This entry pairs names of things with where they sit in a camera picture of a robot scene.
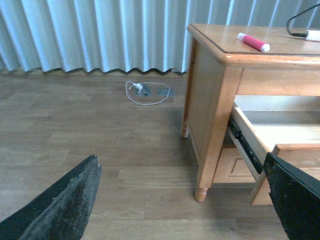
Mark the white charger adapter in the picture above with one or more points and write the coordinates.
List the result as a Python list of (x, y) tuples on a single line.
[(312, 35)]

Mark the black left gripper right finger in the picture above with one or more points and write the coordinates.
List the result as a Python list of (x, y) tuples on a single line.
[(295, 196)]

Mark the wooden drawer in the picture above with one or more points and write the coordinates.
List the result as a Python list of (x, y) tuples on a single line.
[(232, 168), (293, 136)]

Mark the wooden nightstand cabinet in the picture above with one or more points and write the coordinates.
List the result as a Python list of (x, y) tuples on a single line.
[(225, 72)]

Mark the pink marker with white caps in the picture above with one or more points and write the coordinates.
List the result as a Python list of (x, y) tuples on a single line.
[(253, 42)]

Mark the light blue pleated curtain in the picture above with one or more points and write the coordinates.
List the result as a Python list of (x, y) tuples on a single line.
[(126, 34)]

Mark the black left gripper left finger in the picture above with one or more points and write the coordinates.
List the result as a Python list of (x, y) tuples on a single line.
[(62, 211)]

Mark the closed floor socket plate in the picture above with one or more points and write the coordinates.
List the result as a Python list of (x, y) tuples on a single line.
[(164, 92)]

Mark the open floor socket box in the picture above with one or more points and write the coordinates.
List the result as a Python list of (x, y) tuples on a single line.
[(141, 89)]

